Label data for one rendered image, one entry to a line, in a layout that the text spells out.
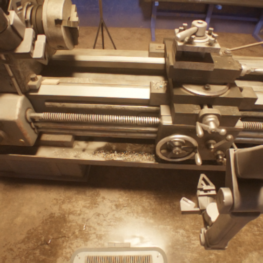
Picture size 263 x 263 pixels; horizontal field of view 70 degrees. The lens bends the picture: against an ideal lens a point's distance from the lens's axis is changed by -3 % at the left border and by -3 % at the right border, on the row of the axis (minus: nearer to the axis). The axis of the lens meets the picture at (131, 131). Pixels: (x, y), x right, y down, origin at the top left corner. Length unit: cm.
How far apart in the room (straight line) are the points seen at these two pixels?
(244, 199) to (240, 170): 6
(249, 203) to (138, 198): 121
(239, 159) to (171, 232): 117
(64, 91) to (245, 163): 92
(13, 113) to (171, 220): 123
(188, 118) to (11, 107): 88
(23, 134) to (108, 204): 80
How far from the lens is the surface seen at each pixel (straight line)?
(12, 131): 121
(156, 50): 137
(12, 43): 53
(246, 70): 104
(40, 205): 170
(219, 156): 116
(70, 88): 110
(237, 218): 50
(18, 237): 168
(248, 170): 40
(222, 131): 90
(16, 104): 115
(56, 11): 107
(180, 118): 92
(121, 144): 134
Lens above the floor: 146
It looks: 48 degrees down
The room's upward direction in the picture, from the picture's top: 1 degrees clockwise
